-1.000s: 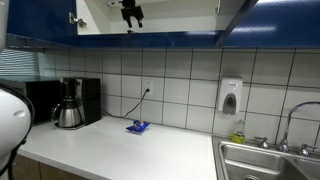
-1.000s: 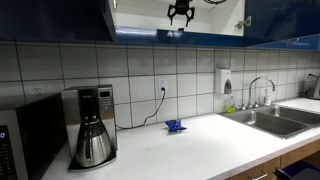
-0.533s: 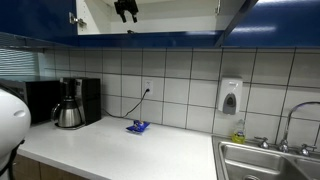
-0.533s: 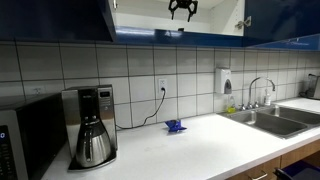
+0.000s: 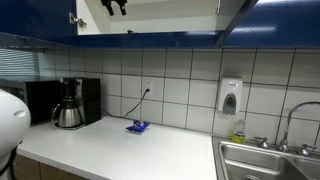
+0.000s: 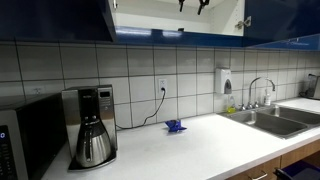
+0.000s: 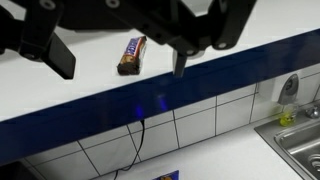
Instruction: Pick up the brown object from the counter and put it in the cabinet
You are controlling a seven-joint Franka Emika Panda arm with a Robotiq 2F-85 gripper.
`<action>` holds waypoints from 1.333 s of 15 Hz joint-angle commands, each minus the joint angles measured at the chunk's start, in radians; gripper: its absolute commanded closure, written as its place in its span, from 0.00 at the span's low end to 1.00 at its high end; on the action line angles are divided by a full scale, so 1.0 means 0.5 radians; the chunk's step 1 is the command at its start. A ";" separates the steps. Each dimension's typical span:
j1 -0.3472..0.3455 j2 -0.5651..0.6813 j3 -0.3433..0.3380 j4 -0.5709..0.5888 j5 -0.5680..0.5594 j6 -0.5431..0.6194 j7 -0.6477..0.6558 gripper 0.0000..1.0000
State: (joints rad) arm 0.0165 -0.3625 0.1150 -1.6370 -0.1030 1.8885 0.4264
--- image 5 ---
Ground open white upper cabinet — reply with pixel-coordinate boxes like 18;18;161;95
75;0;234;48

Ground blue cabinet door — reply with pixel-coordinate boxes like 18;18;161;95
0;0;80;47
213;0;260;48

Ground blue closed upper cabinet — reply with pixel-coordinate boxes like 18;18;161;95
222;0;320;48

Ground wooden lower cabinet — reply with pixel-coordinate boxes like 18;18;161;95
7;153;88;180

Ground black steel coffee maker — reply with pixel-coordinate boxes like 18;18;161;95
53;76;102;131

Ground white window blinds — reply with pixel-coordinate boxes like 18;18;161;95
0;47;41;79

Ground steel coffee carafe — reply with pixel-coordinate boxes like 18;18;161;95
50;96;84;129

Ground black microwave oven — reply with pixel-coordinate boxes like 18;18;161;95
0;77;63;126

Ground blue chip bag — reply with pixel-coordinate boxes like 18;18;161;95
125;119;151;135

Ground yellow dish soap bottle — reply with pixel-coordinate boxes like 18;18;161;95
231;119;247;145

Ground chrome sink faucet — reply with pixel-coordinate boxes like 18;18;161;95
277;100;320;154

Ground stainless steel sink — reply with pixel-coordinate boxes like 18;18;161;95
211;134;320;180

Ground white wall outlet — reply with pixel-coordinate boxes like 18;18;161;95
142;77;155;96

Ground black power cord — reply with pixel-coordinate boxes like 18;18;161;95
101;88;151;120

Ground white wall soap dispenser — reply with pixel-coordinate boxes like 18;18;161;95
217;77;245;116

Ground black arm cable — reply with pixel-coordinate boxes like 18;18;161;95
0;141;23;180

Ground chrome faucet handle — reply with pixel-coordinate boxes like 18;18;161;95
299;143;318;157
254;136;271;150

